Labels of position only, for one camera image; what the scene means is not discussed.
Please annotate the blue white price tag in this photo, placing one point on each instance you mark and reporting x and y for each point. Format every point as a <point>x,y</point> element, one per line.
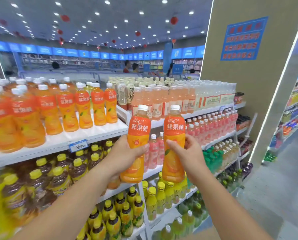
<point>78,146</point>

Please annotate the person's left hand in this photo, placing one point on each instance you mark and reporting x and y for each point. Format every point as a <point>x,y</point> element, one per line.
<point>121,159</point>

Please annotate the person's right hand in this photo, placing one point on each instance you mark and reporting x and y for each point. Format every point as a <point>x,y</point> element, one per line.
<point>194,162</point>

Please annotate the blue illuminated sign band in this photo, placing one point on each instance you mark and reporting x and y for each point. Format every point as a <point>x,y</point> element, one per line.
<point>64,51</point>

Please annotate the blue wall pillar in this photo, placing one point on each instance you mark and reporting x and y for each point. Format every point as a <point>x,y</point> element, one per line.
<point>167,54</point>

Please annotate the blue floor sign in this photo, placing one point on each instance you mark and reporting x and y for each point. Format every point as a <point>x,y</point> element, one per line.
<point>177,69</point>

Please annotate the rows of cream tea bottles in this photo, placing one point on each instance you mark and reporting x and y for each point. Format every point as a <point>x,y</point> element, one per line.
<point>122,94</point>

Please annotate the yellow green drink bottle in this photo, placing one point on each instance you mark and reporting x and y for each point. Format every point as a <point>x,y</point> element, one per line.
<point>88,88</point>

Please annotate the rows of bright yellow bottles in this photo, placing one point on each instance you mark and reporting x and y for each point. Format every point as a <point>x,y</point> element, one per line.
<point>160,199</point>

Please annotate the colourful goods shelf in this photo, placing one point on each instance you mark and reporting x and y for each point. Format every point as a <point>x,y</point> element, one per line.
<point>294,112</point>

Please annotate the person's right forearm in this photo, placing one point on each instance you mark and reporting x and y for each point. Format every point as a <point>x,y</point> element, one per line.
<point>229,212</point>

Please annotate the rows of light pink drinks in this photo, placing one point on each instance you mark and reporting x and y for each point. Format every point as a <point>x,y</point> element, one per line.
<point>157,104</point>

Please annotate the rows of yellow cap bottles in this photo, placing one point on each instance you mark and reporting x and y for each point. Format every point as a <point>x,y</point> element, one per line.
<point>60,179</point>

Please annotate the cluster of dark red bottles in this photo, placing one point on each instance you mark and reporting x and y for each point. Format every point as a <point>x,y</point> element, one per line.
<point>239,97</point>
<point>242,121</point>
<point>246,145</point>

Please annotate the white railed shelf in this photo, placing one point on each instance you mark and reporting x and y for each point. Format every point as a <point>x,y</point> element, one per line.
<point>122,114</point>

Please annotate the beige pillar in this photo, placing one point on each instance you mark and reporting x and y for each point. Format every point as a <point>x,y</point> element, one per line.
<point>229,77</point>

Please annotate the rows of green cap bottles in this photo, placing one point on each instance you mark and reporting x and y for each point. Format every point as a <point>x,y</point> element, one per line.
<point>211,159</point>

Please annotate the cluster of dark purple bottles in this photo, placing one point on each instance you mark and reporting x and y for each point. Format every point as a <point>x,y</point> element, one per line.
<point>247,169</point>

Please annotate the blue notice poster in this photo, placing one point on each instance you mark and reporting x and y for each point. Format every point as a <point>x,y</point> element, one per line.
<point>244,38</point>

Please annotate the rows of yellow label bottles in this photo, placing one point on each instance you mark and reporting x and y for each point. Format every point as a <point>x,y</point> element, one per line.
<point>114,222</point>

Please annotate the clear bottle white cap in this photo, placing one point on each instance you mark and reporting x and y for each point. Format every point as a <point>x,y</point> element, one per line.
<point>189,219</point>
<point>167,234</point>
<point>179,227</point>

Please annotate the rows of clear white label bottles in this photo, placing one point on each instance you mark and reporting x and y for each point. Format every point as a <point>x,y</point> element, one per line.
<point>214,97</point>

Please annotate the rows of peach drink bottles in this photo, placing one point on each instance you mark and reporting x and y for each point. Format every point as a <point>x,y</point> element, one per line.
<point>154,152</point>

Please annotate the blue rail display counter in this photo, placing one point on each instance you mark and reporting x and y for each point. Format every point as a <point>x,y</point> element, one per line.
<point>89,73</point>

